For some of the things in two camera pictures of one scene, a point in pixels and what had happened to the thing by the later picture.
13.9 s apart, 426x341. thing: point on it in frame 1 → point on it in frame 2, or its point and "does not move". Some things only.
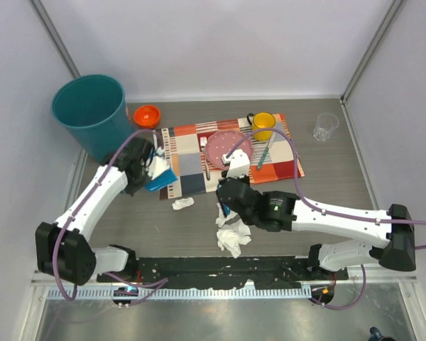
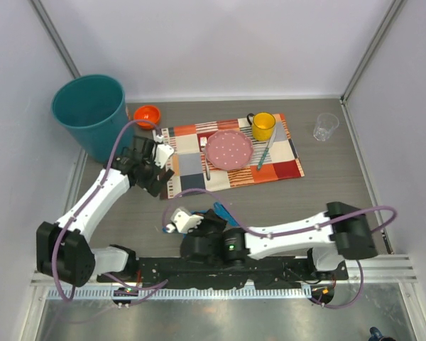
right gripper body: x=241 y=179 → x=210 y=226
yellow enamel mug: x=260 y=121 does not move
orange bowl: x=146 y=116 does not move
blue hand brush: x=225 y=209 → x=223 y=212
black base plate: x=180 y=272 does not move
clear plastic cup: x=324 y=126 does not move
